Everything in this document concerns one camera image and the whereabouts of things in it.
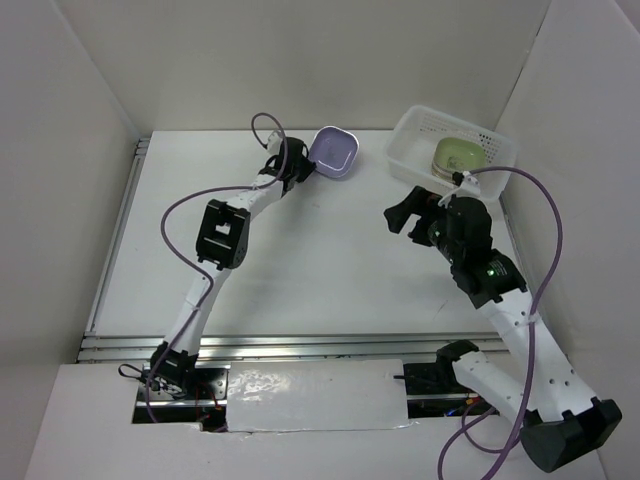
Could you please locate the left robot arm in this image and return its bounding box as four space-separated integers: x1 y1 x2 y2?
141 137 316 399

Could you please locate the purple panda plate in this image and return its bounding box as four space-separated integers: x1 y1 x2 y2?
309 126 359 179

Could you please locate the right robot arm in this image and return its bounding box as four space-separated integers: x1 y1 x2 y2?
384 187 622 473

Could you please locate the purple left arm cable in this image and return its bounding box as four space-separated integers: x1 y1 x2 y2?
144 113 289 421

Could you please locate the white plastic bin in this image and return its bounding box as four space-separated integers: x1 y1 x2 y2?
384 105 518 195

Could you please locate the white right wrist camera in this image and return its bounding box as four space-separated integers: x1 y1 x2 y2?
438 171 481 207

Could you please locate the aluminium table edge rail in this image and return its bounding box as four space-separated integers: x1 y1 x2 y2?
76 333 507 363

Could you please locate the green panda plate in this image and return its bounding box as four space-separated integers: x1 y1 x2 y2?
431 137 486 180

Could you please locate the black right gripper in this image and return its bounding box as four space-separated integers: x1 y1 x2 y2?
384 185 462 263

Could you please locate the white foil cover sheet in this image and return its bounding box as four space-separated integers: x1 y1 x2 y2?
226 359 410 433

